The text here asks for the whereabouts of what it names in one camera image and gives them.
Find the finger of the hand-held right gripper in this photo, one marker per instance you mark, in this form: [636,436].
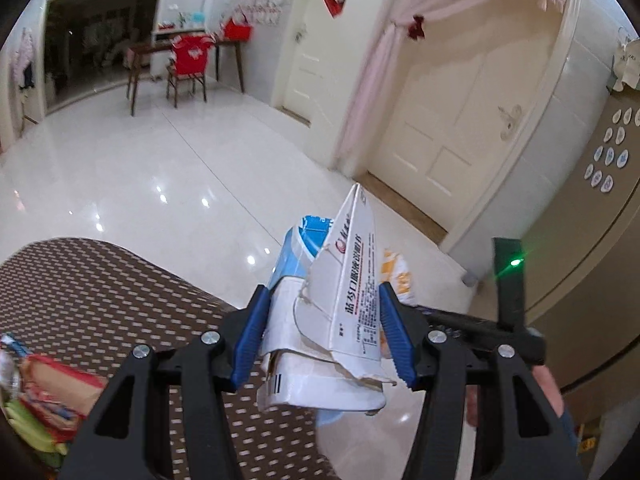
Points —
[465,322]

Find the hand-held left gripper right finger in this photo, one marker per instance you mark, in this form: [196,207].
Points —
[395,330]

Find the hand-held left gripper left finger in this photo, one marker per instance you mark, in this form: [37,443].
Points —
[250,330]

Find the orange white packet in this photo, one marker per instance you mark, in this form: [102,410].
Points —
[397,275]

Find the crushed white medicine carton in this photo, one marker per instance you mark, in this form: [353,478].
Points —
[350,280]

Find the crushed blue white carton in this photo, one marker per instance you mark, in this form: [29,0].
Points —
[300,247]

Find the person's right forearm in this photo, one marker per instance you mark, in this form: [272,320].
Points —
[580,440]

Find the person's right hand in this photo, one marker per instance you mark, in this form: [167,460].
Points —
[547,385]

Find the grey door stopper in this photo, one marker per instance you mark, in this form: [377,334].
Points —
[470,280]

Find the brown dotted cloth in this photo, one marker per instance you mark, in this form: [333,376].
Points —
[125,285]

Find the cream double door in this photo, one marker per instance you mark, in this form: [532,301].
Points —
[440,125]

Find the red orange snack packet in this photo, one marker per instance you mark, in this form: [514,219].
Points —
[60,385]

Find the pink curtain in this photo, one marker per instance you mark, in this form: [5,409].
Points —
[375,85]

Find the green packet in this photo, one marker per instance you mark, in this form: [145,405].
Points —
[30,430]

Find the clear wrapped packet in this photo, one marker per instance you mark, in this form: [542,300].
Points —
[10,360]

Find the white narrow door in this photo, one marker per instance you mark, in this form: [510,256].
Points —
[305,70]

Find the red bow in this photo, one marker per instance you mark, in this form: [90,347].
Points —
[416,27]

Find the chair with red cover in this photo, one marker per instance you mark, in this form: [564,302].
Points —
[192,52]

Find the dark wooden table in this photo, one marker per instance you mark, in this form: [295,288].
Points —
[145,50]

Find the red basket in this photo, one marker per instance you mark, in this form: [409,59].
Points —
[237,30]

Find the red paper door hanging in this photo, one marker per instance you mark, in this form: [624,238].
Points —
[334,4]

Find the hanging clothes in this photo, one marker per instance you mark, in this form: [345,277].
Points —
[25,55]

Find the group of oval wall stickers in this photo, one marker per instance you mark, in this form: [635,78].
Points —
[609,156]

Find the white wall decoration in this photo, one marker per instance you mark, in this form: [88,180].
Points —
[627,65]

